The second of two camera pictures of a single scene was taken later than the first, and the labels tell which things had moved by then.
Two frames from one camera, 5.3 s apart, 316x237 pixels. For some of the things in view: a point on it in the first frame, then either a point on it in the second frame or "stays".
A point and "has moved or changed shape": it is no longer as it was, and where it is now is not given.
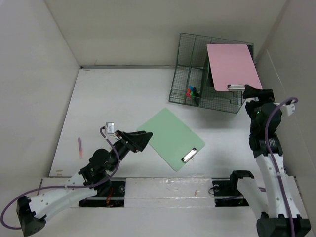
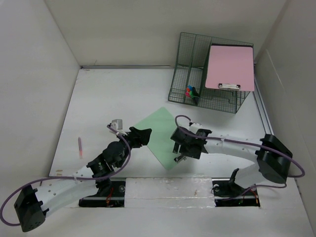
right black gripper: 267,94 → 182,150
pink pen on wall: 80,148 stays
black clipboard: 250,47 → 238,45
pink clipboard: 233,67 has moved or changed shape
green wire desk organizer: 192,83 stays
